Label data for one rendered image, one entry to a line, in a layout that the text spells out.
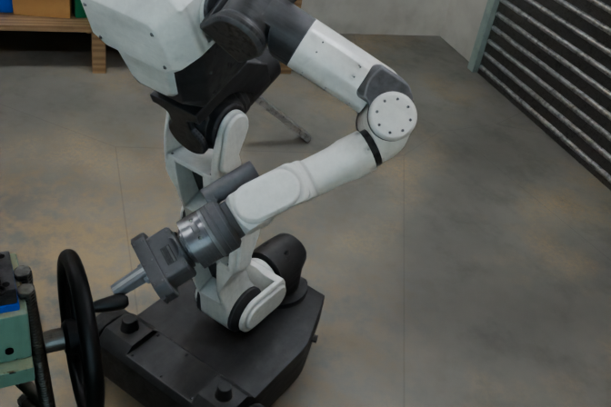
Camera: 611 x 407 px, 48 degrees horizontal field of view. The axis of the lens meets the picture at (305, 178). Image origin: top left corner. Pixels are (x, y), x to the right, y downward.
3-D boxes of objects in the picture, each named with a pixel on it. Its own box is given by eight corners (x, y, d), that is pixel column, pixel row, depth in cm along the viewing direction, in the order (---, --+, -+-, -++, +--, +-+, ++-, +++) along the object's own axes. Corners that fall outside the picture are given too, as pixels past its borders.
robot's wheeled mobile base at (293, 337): (227, 269, 252) (236, 195, 234) (346, 342, 231) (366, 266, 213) (88, 372, 205) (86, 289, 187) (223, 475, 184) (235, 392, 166)
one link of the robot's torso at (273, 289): (234, 275, 221) (238, 243, 214) (284, 306, 213) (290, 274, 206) (190, 309, 206) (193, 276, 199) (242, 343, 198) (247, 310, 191)
